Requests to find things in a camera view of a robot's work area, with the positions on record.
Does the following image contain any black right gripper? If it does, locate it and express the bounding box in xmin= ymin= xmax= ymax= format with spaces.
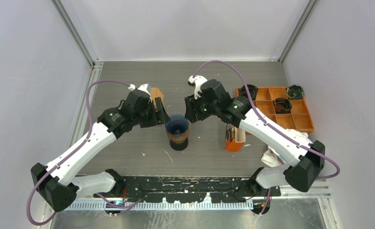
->
xmin=185 ymin=91 xmax=220 ymax=123

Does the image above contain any blue glass dripper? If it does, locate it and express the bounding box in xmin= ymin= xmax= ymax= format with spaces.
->
xmin=165 ymin=114 xmax=189 ymax=135

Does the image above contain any brown paper coffee filter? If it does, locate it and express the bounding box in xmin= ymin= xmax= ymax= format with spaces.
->
xmin=150 ymin=87 xmax=164 ymax=110

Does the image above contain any red and black carafe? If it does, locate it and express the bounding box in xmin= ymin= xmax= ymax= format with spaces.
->
xmin=170 ymin=138 xmax=189 ymax=151

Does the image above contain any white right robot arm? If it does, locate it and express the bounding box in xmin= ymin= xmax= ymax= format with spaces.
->
xmin=185 ymin=76 xmax=324 ymax=196

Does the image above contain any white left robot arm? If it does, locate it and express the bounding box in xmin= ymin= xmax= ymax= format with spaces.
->
xmin=31 ymin=84 xmax=170 ymax=212

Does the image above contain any orange coffee filter box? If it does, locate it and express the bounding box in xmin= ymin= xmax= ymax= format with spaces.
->
xmin=225 ymin=124 xmax=246 ymax=152

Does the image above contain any dark rolled tie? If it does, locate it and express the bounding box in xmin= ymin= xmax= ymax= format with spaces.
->
xmin=238 ymin=84 xmax=258 ymax=100

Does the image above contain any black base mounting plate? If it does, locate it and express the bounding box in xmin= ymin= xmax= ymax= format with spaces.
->
xmin=102 ymin=176 xmax=267 ymax=203

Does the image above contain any white crumpled cloth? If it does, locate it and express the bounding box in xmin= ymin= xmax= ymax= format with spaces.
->
xmin=261 ymin=129 xmax=312 ymax=167

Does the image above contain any green floral rolled tie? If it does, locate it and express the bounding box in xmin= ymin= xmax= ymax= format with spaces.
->
xmin=286 ymin=84 xmax=304 ymax=100

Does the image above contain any orange wooden compartment tray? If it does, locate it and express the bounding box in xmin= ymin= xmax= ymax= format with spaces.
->
xmin=235 ymin=84 xmax=315 ymax=134

